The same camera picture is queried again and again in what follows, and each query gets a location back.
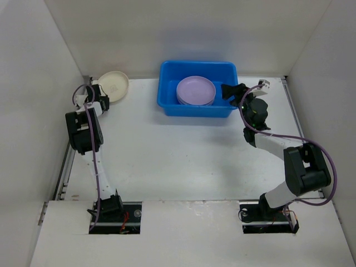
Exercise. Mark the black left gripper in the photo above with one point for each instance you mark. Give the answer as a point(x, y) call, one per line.
point(107, 101)

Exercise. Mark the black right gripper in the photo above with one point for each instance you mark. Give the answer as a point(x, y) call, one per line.
point(237, 94)

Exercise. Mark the cream plate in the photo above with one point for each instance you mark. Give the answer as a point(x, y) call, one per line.
point(114, 84)

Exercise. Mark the small purple plate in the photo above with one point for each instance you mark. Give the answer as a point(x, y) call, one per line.
point(196, 90)

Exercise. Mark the blue plate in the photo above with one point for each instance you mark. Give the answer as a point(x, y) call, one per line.
point(182, 102)

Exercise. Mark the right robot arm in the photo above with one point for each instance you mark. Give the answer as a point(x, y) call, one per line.
point(307, 165)

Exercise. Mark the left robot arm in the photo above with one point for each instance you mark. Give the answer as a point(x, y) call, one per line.
point(86, 137)

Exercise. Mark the blue plastic bin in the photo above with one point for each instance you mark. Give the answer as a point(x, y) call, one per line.
point(173, 71)

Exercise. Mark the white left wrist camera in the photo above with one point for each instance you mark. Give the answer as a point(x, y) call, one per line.
point(79, 100)

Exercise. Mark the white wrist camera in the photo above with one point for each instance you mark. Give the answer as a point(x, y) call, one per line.
point(79, 100)
point(263, 89)

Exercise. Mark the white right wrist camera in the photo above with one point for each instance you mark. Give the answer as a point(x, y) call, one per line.
point(263, 89)

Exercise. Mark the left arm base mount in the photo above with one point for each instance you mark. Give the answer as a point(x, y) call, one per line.
point(126, 223)

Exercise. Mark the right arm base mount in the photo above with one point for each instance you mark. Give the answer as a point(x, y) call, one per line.
point(281, 221)

